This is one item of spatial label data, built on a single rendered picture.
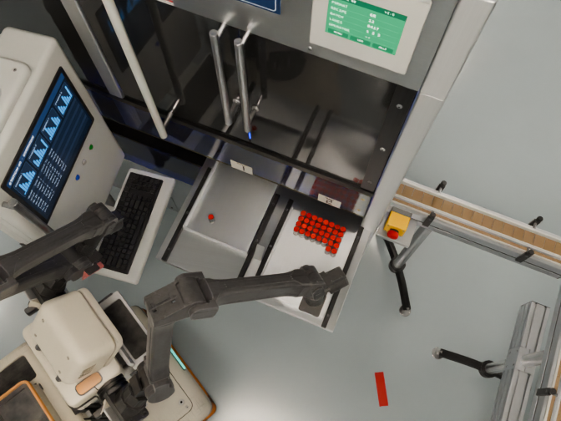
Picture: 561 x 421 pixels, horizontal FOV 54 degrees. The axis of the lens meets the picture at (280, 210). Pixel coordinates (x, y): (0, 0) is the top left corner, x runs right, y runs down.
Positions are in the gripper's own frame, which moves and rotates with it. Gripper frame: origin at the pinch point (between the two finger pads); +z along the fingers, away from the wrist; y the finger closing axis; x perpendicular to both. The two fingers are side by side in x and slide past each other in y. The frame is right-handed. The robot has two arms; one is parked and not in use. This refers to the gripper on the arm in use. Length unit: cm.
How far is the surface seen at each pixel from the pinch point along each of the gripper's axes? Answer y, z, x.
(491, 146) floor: 143, 115, -55
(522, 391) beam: 9, 57, -86
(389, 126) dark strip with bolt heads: 39, -52, -4
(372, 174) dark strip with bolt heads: 38.3, -22.9, -3.3
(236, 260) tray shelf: 7.3, 20.1, 32.9
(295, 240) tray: 22.7, 20.9, 16.0
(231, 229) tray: 17.4, 19.9, 39.5
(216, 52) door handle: 33, -69, 38
